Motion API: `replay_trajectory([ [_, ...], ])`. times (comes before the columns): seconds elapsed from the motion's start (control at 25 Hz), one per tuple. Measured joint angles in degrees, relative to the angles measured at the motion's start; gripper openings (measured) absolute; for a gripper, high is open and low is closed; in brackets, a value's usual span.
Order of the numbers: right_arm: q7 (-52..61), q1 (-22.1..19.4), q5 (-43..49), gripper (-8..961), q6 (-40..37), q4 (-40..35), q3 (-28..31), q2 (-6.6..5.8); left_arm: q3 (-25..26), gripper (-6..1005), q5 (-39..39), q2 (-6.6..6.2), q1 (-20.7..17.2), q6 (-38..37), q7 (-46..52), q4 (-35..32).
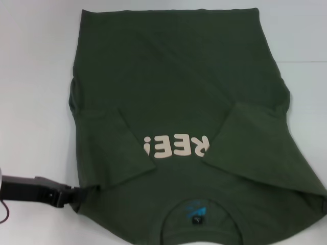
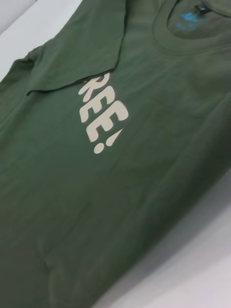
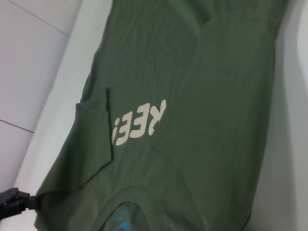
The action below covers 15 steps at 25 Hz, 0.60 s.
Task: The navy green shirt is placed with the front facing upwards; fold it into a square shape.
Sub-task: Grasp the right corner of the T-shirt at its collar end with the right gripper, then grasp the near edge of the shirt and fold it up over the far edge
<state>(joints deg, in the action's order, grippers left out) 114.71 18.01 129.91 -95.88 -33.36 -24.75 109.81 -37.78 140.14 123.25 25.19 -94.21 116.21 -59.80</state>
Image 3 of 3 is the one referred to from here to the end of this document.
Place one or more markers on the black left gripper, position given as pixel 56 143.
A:
pixel 8 201

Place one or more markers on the dark green FREE! t-shirt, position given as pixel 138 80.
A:
pixel 192 120

